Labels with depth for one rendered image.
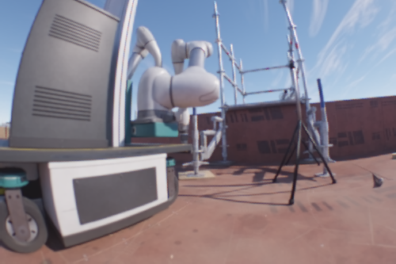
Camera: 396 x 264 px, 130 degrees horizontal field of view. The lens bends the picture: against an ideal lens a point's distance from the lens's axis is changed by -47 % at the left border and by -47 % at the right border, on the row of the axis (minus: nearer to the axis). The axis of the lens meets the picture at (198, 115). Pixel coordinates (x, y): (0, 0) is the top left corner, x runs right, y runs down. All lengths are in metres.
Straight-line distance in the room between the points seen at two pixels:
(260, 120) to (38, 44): 2.22
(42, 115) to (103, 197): 0.30
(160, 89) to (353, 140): 2.27
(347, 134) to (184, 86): 2.11
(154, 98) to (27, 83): 0.51
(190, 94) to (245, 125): 1.63
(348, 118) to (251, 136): 1.32
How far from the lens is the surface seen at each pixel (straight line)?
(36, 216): 0.60
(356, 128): 2.49
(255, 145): 2.29
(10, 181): 0.54
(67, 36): 0.64
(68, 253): 0.63
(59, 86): 0.58
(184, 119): 1.47
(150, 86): 0.78
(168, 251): 0.59
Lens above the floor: 0.36
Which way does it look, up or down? 7 degrees up
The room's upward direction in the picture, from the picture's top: 2 degrees counter-clockwise
